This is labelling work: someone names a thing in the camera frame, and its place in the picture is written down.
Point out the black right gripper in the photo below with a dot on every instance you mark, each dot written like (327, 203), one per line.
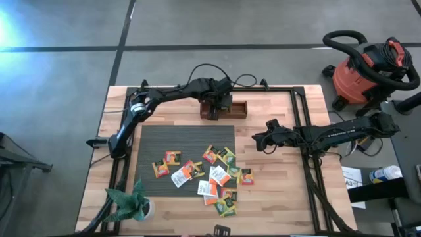
(283, 138)

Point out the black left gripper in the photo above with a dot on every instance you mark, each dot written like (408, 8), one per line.
(215, 102)

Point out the brown wooden tea organizer box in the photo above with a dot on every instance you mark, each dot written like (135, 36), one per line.
(238, 113)

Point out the yellow green lemon tea packet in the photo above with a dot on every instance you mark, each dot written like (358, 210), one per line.
(234, 171)
(223, 206)
(230, 213)
(226, 156)
(198, 169)

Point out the orange peach tea packet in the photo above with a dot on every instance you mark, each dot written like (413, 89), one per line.
(247, 176)
(229, 194)
(160, 168)
(188, 164)
(173, 158)
(210, 154)

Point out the white orange Tazo tea packet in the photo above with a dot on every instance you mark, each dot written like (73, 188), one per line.
(220, 176)
(180, 177)
(210, 200)
(212, 170)
(205, 188)

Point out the dark grey woven placemat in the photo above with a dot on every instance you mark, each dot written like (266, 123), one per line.
(158, 141)

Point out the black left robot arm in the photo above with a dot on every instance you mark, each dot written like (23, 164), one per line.
(171, 93)

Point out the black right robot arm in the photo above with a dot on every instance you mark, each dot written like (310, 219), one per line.
(345, 131)

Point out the white paper sheet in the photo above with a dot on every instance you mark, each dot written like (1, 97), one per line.
(351, 173)

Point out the black power adapter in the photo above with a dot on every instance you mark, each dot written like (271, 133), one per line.
(365, 143)

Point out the orange black shop vacuum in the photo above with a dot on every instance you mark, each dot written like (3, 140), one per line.
(352, 80)

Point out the green potted artificial plant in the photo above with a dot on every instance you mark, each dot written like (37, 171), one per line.
(131, 204)

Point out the blue white wipes canister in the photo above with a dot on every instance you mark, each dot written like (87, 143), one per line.
(386, 173)

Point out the dark grey cart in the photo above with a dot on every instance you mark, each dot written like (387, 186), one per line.
(406, 154)

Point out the black tube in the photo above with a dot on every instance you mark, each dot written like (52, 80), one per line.
(409, 102)

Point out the black cart base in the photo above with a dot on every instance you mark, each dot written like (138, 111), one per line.
(408, 214)

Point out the black metal stand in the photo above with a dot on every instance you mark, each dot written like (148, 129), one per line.
(23, 160)

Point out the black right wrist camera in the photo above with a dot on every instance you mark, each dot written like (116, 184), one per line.
(273, 125)

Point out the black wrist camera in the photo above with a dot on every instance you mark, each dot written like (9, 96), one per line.
(273, 125)
(224, 87)

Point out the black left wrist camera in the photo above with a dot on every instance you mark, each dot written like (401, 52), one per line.
(224, 87)

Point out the black aluminium table frame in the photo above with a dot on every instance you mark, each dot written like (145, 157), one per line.
(279, 89)

